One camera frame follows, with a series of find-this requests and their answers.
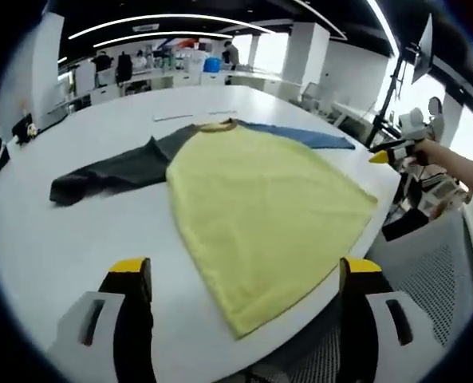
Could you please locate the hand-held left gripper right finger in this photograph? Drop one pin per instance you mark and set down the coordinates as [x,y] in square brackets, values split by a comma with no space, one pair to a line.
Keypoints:
[391,331]

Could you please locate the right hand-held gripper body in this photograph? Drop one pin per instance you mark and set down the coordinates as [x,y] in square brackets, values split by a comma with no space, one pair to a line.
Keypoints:
[411,125]

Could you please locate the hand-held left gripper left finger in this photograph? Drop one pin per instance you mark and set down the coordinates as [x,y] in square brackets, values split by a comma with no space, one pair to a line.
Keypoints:
[88,327]

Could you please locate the yellow blue grey garment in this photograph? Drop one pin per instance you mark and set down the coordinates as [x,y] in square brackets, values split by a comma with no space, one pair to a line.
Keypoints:
[260,207]

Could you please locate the white template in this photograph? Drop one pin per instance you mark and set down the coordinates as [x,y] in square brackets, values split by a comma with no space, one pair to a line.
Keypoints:
[172,116]

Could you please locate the person's right hand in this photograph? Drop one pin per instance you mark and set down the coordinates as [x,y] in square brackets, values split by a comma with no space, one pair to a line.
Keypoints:
[421,153]

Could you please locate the person's striped clothing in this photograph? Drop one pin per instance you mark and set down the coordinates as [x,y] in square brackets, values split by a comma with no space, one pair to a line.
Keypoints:
[443,187]

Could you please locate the grey mesh office chair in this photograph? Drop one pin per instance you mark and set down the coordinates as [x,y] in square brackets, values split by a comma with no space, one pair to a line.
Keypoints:
[431,275]

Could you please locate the black case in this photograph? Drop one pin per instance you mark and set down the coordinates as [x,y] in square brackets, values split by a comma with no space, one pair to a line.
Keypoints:
[403,225]

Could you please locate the black panel on stand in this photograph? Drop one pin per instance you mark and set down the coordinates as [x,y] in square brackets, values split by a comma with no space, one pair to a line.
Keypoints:
[423,52]

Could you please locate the grey metal chair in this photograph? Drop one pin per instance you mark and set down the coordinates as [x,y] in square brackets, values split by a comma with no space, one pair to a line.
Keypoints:
[312,99]

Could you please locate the blue container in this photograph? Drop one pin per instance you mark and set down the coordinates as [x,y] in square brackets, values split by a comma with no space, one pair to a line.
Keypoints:
[213,65]

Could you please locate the yellow white toy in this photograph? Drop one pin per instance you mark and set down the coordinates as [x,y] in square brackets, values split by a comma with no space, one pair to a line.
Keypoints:
[31,131]

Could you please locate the black monitor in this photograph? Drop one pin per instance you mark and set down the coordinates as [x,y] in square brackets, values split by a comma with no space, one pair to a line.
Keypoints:
[20,129]

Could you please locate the small orange object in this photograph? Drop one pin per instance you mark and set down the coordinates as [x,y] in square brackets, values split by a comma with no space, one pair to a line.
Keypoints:
[23,107]

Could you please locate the white appliance box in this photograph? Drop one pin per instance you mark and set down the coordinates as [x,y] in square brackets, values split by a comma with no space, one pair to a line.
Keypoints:
[85,76]

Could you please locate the white square pillar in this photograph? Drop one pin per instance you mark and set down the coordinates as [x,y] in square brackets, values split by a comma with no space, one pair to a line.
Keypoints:
[36,72]

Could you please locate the ceiling air vent unit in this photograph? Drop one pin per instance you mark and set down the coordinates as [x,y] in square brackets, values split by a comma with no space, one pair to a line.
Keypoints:
[145,27]

